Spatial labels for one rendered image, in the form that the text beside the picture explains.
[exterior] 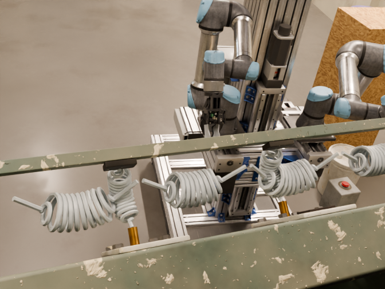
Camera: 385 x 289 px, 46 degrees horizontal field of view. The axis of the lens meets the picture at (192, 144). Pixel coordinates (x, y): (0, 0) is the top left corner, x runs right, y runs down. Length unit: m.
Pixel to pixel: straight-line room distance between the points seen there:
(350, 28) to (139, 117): 1.95
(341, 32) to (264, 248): 3.23
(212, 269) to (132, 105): 3.82
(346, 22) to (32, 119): 2.72
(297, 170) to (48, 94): 3.84
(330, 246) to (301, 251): 0.05
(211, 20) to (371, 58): 0.71
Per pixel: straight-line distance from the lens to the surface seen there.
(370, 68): 2.16
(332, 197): 2.42
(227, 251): 0.65
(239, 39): 1.95
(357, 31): 3.67
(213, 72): 1.69
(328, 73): 3.94
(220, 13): 2.09
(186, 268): 0.63
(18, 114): 4.30
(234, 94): 2.24
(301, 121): 2.50
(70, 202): 0.74
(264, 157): 0.84
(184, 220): 2.97
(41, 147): 3.89
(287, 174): 0.87
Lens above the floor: 2.35
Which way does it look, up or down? 36 degrees down
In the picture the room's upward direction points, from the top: 9 degrees clockwise
